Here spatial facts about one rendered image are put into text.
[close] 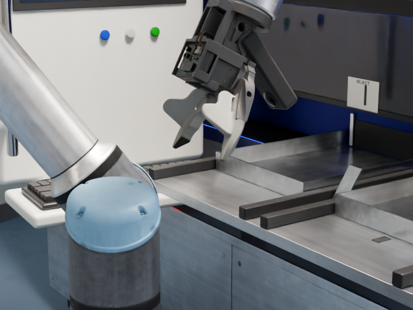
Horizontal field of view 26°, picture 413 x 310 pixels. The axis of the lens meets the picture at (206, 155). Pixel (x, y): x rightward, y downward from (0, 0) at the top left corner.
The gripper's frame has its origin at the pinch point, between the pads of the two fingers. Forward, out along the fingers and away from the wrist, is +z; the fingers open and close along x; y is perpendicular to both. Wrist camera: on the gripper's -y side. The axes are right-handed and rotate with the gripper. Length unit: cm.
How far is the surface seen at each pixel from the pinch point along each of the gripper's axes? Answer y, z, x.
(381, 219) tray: -35.5, -3.5, -5.5
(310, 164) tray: -44, -11, -44
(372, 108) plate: -48, -25, -37
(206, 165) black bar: -26, -3, -49
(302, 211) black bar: -27.7, -0.2, -15.2
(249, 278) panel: -64, 16, -80
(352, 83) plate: -45, -29, -42
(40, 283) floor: -68, 54, -225
